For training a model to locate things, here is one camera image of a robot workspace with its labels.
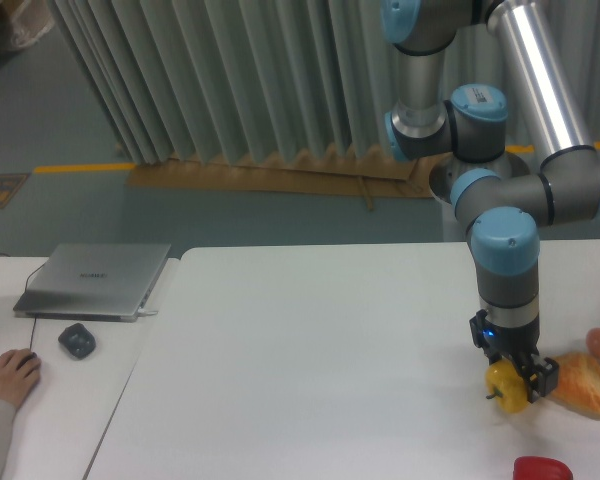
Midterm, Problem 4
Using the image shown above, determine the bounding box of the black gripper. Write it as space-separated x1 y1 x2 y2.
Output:
469 309 560 403

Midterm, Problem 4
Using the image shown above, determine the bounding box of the yellow bell pepper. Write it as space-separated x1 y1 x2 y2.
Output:
484 359 528 414

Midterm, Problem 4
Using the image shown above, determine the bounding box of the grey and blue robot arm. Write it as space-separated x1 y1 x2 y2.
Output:
380 1 600 401

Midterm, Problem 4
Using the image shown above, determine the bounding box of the red bell pepper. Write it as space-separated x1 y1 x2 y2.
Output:
512 456 574 480

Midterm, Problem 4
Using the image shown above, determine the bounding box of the person's hand on mouse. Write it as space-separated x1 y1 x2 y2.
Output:
0 349 39 410

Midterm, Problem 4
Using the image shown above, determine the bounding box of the orange triangular bread pastry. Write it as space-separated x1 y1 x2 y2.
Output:
551 352 600 418

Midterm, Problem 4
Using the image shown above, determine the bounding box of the brown cardboard sheet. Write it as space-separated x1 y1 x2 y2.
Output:
126 145 445 211

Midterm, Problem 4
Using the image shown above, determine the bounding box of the silver closed laptop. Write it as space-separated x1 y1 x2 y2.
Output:
13 243 171 321

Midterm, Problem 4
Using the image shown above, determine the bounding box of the black controller gadget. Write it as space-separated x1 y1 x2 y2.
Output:
58 323 97 360

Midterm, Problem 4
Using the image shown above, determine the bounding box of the pale green pleated curtain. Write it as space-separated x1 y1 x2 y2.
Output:
44 0 600 167

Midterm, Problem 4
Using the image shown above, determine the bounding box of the black computer mouse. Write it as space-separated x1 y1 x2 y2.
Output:
19 353 41 388

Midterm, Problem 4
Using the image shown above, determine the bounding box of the yellow floor tape strip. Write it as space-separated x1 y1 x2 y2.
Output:
33 162 136 174

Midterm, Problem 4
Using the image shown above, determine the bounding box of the grey mouse cable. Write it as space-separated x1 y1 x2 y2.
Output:
0 254 55 354

